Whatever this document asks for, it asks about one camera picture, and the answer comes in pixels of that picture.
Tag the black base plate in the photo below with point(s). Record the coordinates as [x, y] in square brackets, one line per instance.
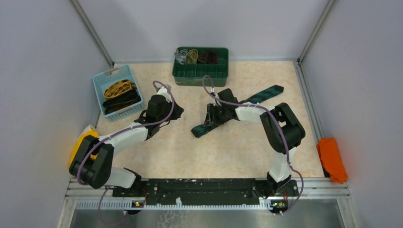
[205, 192]

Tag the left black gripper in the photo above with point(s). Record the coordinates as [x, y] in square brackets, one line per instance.
[177, 111]

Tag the green compartment organizer box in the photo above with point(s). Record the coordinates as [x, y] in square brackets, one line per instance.
[192, 74]

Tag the light blue plastic basket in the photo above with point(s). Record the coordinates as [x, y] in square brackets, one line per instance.
[105, 79]

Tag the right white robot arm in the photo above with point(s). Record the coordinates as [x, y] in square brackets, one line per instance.
[283, 130]

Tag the orange cloth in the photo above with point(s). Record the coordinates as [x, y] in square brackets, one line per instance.
[331, 161]

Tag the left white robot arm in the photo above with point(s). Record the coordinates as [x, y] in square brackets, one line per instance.
[92, 163]

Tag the red black rolled tie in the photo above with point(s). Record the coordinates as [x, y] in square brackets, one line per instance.
[212, 57]

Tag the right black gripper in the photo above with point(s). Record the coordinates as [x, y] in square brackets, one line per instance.
[211, 118]

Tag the green plaid tie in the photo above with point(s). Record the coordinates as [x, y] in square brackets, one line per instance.
[266, 94]

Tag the yellow patterned tie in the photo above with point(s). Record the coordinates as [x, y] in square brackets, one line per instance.
[118, 88]

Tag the brown rolled tie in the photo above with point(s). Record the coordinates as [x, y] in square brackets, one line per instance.
[202, 57]

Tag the olive rolled tie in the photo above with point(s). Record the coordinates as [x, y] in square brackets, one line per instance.
[192, 56]

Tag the dark navy tie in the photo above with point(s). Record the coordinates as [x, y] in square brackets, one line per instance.
[121, 101]

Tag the silver rolled tie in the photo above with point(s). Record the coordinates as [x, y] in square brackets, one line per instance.
[181, 56]

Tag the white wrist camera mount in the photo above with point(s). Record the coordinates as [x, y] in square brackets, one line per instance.
[165, 92]

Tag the yellow cloth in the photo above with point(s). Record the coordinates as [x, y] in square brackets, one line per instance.
[89, 130]

